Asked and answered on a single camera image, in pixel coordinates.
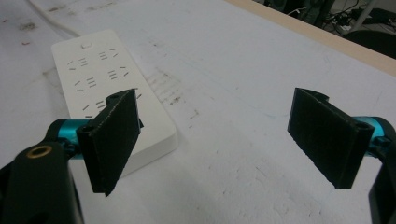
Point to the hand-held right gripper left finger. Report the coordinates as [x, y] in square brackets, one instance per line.
[109, 140]

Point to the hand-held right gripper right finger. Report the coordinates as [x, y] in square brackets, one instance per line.
[330, 137]

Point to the white power strip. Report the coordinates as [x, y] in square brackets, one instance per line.
[102, 81]

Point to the metal stand leg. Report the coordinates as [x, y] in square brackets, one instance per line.
[362, 14]

